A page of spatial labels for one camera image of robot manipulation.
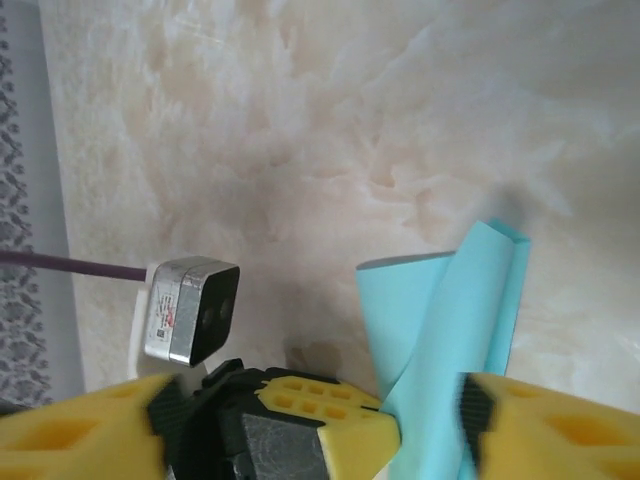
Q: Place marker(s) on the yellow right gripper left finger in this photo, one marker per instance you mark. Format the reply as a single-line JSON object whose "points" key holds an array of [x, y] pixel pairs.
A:
{"points": [[75, 440]]}

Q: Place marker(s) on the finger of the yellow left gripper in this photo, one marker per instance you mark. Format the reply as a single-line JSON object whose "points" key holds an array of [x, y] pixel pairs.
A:
{"points": [[350, 440]]}

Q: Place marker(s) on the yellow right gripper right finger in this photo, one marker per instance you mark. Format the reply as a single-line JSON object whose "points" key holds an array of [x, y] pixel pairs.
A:
{"points": [[560, 440]]}

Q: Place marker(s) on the light blue paper sheet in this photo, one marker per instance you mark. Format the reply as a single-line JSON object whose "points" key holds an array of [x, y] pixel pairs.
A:
{"points": [[430, 325]]}

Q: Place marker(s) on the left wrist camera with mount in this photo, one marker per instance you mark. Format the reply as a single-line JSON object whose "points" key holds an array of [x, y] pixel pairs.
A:
{"points": [[185, 310]]}

